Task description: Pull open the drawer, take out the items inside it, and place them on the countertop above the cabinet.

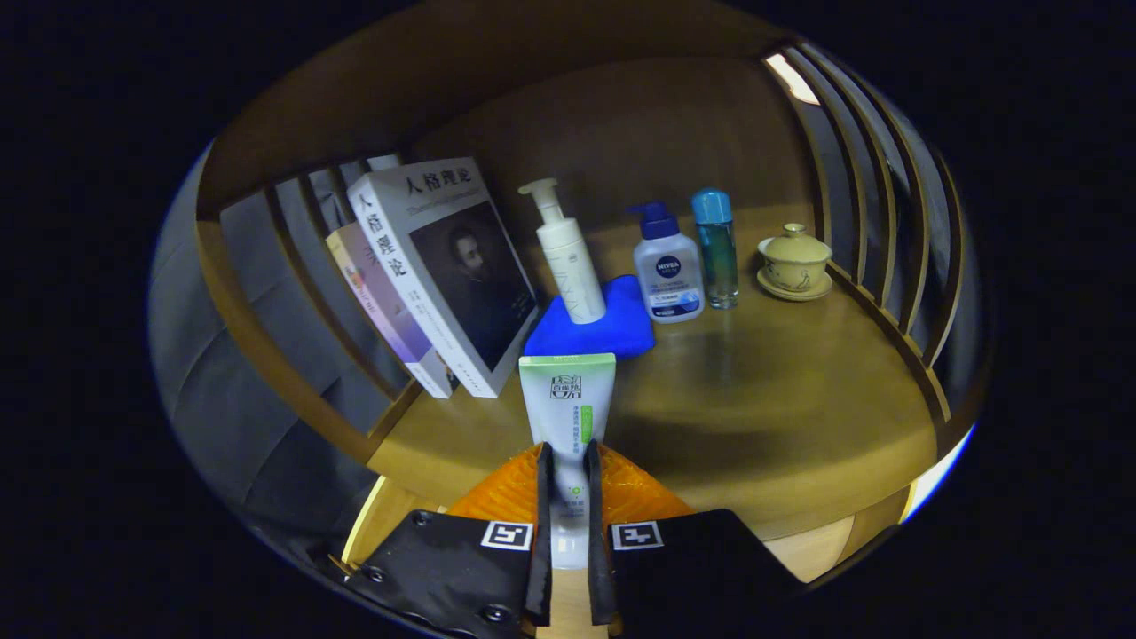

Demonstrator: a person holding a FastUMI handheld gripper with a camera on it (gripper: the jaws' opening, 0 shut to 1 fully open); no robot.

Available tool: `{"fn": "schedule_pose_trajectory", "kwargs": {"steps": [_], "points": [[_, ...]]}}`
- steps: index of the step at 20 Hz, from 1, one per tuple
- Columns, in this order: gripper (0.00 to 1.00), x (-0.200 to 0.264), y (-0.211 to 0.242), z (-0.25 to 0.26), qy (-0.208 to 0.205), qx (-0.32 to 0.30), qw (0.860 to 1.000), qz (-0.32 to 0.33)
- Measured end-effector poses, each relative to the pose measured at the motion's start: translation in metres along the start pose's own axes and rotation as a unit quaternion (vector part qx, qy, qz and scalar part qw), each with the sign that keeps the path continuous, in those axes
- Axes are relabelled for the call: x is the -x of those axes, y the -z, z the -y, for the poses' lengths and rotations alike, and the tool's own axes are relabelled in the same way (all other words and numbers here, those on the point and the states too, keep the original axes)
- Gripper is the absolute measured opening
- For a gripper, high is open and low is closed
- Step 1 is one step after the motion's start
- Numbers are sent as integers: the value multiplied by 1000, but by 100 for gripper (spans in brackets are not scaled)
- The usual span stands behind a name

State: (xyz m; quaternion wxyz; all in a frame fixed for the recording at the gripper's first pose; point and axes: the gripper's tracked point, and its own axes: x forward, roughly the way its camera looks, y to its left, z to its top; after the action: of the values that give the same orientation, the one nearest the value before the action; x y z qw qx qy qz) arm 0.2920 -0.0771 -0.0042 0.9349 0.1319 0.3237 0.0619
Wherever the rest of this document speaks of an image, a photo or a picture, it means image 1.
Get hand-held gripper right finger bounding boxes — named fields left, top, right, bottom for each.
left=584, top=439, right=804, bottom=639

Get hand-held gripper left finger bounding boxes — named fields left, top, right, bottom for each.
left=342, top=441, right=556, bottom=639

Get white and green tube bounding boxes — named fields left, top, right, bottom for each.
left=518, top=352, right=617, bottom=571

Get wooden countertop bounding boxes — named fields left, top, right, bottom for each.
left=368, top=204, right=940, bottom=542

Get wooden cabinet with slatted hutch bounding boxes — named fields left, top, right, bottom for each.
left=195, top=0, right=986, bottom=587

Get blue folded cloth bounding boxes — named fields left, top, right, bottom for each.
left=524, top=274, right=658, bottom=360

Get white pump bottle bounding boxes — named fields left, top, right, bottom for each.
left=518, top=178, right=608, bottom=326

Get white book with portrait cover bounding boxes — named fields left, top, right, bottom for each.
left=348, top=157, right=540, bottom=398

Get purple book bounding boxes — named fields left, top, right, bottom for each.
left=326, top=222, right=458, bottom=400

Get white bottle with blue cap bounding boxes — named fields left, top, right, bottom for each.
left=627, top=201, right=706, bottom=324

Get teal slim bottle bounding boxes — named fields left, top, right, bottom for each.
left=691, top=187, right=740, bottom=311

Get yellow ceramic lidded teacup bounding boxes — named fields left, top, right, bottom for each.
left=756, top=223, right=835, bottom=303

